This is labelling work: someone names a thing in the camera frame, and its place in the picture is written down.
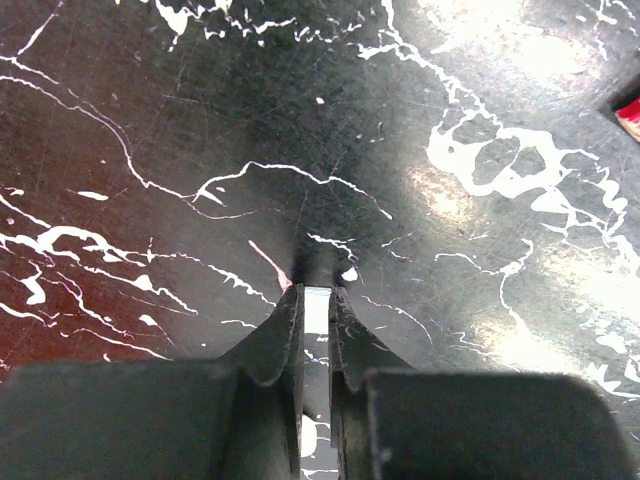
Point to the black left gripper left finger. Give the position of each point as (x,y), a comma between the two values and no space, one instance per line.
(237,416)

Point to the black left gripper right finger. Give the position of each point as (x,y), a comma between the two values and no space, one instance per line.
(390,420)

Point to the staple box with tray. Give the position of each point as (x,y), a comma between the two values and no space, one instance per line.
(629,118)

